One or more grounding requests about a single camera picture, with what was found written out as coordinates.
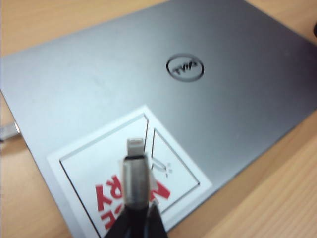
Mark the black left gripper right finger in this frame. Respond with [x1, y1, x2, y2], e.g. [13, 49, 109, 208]
[146, 200, 171, 238]

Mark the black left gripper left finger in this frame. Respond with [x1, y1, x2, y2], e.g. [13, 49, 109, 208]
[103, 208, 132, 238]

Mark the black charging cable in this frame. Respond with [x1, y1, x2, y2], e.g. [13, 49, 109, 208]
[0, 122, 156, 238]

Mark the black smartphone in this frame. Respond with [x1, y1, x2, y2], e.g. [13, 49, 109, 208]
[308, 21, 317, 42]

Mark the white red-lettered sticker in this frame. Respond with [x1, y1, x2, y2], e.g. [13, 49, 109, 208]
[46, 105, 213, 238]

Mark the silver Dell laptop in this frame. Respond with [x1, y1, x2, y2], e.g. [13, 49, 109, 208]
[0, 0, 317, 238]

